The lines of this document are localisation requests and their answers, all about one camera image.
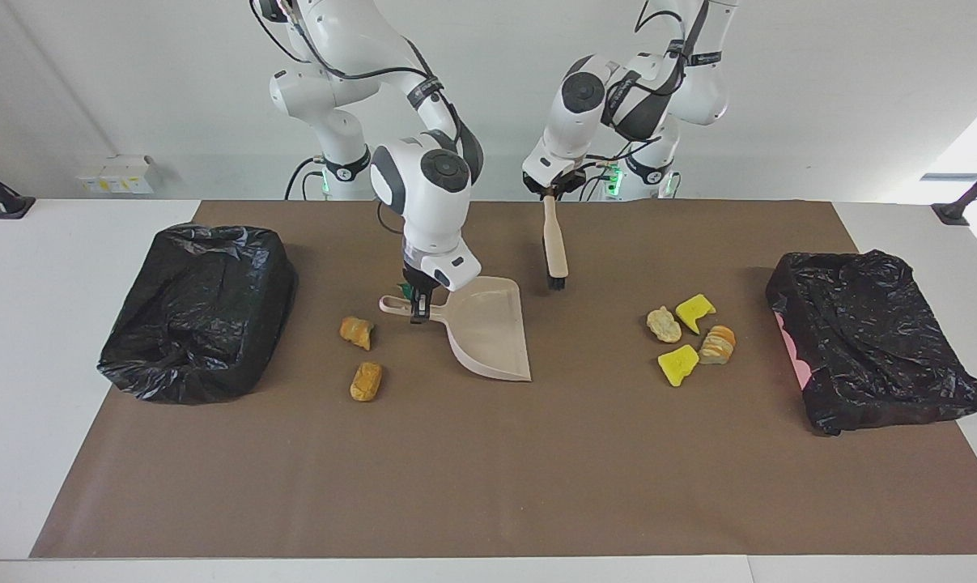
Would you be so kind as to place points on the white wall box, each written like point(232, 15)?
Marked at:
point(116, 174)

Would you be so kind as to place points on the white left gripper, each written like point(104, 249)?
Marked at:
point(551, 166)

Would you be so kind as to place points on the brown paper table mat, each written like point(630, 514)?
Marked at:
point(488, 470)

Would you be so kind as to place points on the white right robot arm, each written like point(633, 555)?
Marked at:
point(423, 202)

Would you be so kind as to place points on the orange striped croissant piece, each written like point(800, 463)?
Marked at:
point(718, 344)

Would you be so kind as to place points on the brown bread roll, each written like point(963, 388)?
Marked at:
point(366, 381)

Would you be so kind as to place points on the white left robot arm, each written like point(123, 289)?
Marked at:
point(585, 113)

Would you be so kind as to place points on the tan striped croissant piece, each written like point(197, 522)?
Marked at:
point(357, 330)

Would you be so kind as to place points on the black stand leg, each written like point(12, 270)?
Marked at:
point(962, 206)
point(6, 202)

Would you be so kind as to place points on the bin covered by black bag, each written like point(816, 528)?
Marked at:
point(197, 324)

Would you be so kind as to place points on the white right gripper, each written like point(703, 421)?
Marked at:
point(452, 267)

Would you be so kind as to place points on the beige hand brush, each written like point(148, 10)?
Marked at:
point(554, 243)

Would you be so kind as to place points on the beige plastic dustpan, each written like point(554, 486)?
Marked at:
point(488, 332)

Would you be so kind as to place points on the pale bread piece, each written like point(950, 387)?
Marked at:
point(664, 325)

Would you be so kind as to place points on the pink bin with black bag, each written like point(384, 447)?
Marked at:
point(868, 348)

